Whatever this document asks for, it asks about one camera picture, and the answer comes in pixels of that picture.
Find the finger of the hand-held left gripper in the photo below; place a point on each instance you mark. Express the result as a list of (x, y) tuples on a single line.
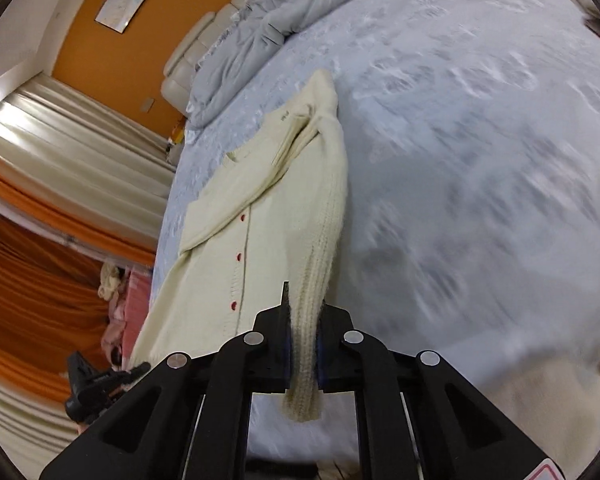
[(136, 370)]

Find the crumpled cream cloth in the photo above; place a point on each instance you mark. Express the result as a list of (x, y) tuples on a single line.
[(111, 280)]

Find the orange curtain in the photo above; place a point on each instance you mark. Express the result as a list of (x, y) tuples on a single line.
[(35, 290)]

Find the wall switch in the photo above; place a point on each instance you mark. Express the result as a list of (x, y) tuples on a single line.
[(148, 105)]

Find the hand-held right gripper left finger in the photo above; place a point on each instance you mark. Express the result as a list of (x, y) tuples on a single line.
[(286, 355)]

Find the grey duvet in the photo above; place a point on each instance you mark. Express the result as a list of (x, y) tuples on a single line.
[(280, 15)]

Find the cream padded headboard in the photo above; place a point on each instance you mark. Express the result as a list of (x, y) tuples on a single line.
[(180, 65)]

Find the cream curtain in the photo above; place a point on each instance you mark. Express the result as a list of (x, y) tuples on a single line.
[(75, 150), (15, 415)]

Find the cream knit cardigan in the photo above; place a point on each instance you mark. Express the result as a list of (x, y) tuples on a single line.
[(270, 240)]

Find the bed with blue butterfly sheet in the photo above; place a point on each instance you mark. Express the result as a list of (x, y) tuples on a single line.
[(455, 135)]

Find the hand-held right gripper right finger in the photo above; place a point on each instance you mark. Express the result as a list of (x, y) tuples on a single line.
[(321, 360)]

